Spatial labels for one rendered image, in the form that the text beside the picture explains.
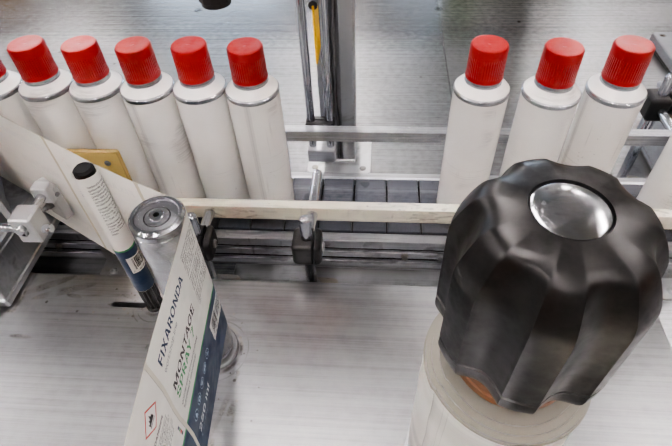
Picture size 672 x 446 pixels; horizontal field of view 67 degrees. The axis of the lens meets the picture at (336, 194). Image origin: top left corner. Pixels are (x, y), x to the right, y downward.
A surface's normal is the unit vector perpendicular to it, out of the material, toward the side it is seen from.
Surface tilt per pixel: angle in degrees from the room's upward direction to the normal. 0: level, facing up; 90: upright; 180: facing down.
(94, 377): 0
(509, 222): 9
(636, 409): 0
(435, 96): 0
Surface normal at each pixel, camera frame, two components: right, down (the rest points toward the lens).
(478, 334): -0.31, 0.69
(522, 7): -0.04, -0.69
